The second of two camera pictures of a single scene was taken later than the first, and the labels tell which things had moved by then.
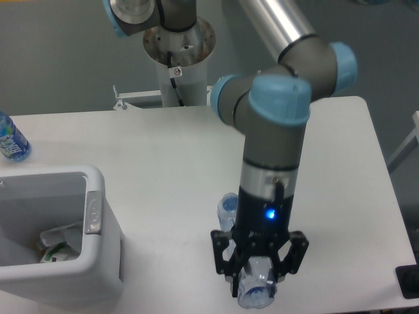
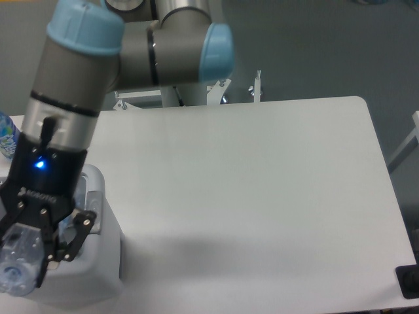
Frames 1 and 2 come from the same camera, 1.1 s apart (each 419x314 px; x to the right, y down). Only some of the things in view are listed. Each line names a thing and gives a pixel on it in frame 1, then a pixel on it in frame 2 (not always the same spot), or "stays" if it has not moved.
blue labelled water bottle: [14, 144] stays
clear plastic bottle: [256, 282] → [21, 251]
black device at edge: [408, 278] stays
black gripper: [262, 226] → [48, 177]
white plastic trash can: [35, 200] stays
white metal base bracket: [121, 102] stays
